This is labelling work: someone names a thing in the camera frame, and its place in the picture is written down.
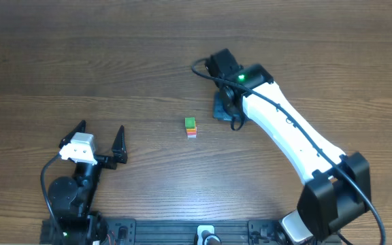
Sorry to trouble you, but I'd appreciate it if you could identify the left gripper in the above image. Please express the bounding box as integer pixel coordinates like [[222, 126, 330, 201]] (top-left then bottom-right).
[[59, 119, 129, 170]]

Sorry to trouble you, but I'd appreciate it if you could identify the mounting rail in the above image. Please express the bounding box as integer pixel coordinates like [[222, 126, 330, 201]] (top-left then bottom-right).
[[39, 217, 342, 245]]

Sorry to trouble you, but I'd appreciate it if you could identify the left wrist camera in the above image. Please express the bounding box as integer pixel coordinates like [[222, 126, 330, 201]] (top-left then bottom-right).
[[59, 132, 98, 166]]

